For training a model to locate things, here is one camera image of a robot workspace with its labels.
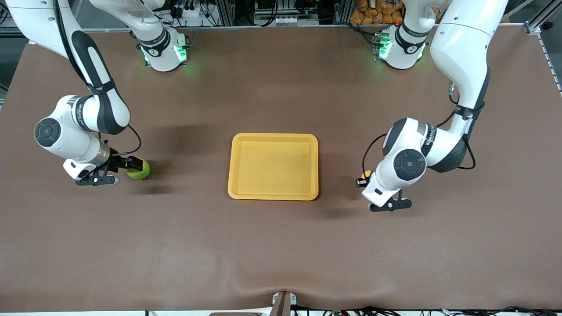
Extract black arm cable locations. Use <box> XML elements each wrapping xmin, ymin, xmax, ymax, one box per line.
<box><xmin>362</xmin><ymin>81</ymin><xmax>486</xmax><ymax>176</ymax></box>
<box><xmin>97</xmin><ymin>124</ymin><xmax>142</xmax><ymax>157</ymax></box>

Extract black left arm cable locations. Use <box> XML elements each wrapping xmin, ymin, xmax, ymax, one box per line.
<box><xmin>362</xmin><ymin>81</ymin><xmax>486</xmax><ymax>176</ymax></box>

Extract aluminium table edge rail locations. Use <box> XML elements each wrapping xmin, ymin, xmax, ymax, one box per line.
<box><xmin>83</xmin><ymin>23</ymin><xmax>534</xmax><ymax>34</ymax></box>

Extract green apple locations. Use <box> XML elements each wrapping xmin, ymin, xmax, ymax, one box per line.
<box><xmin>126</xmin><ymin>160</ymin><xmax>151</xmax><ymax>180</ymax></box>

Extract yellow plastic tray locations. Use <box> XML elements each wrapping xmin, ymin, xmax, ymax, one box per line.
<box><xmin>227</xmin><ymin>133</ymin><xmax>319</xmax><ymax>201</ymax></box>

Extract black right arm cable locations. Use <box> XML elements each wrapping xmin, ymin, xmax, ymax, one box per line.
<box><xmin>97</xmin><ymin>124</ymin><xmax>142</xmax><ymax>157</ymax></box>

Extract aluminium frame strut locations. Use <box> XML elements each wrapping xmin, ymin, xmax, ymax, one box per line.
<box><xmin>525</xmin><ymin>0</ymin><xmax>554</xmax><ymax>35</ymax></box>

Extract metal clamp bracket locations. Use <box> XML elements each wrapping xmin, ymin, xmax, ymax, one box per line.
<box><xmin>271</xmin><ymin>291</ymin><xmax>297</xmax><ymax>316</ymax></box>

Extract grey electronics box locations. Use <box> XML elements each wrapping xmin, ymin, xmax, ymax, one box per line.
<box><xmin>252</xmin><ymin>0</ymin><xmax>323</xmax><ymax>26</ymax></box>

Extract white power strip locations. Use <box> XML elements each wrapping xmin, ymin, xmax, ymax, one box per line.
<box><xmin>176</xmin><ymin>5</ymin><xmax>210</xmax><ymax>19</ymax></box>

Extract orange snack packets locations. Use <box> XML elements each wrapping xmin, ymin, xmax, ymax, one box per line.
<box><xmin>350</xmin><ymin>0</ymin><xmax>403</xmax><ymax>25</ymax></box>

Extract brown table mat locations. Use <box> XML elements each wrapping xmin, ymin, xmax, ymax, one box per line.
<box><xmin>0</xmin><ymin>24</ymin><xmax>562</xmax><ymax>313</ymax></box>

